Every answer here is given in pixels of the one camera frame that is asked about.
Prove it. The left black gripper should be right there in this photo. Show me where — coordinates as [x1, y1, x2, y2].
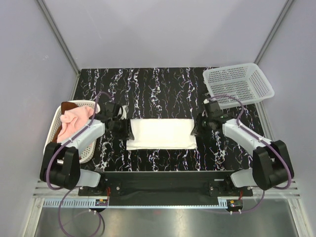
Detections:
[109, 117, 134, 141]

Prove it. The white towel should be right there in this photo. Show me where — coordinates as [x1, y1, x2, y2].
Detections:
[126, 118, 197, 151]

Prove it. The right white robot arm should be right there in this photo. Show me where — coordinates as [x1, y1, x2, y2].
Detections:
[191, 97, 294, 196]

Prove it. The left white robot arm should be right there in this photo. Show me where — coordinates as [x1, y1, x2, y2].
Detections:
[39, 103, 134, 196]

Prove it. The white basket with towels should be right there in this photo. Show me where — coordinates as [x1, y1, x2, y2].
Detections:
[43, 100, 96, 164]

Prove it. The black marble pattern mat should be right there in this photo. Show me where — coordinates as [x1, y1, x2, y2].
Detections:
[70, 67, 253, 171]

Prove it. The pink towel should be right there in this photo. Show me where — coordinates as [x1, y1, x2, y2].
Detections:
[57, 106, 94, 143]

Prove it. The empty white mesh basket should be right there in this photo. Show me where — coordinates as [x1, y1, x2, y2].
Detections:
[202, 63, 275, 110]

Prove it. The brown towel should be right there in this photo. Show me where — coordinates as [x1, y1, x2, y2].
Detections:
[52, 102, 78, 142]

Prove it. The left controller board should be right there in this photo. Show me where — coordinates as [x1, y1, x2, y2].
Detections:
[95, 198, 108, 206]

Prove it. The controller board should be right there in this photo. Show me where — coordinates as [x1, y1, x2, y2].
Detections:
[95, 198, 108, 206]
[228, 199, 243, 209]

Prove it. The right controller board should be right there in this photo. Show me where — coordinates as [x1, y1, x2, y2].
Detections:
[228, 199, 243, 209]

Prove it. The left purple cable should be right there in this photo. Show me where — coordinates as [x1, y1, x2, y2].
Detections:
[45, 91, 113, 235]

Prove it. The purple cable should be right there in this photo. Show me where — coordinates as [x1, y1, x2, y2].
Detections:
[204, 95, 293, 213]
[45, 91, 113, 235]

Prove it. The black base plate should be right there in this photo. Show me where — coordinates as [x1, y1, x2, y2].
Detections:
[79, 171, 253, 197]

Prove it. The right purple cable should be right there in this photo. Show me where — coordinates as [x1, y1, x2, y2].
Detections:
[204, 95, 293, 213]

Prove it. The slotted cable duct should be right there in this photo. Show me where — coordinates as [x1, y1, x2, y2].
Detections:
[43, 198, 104, 208]

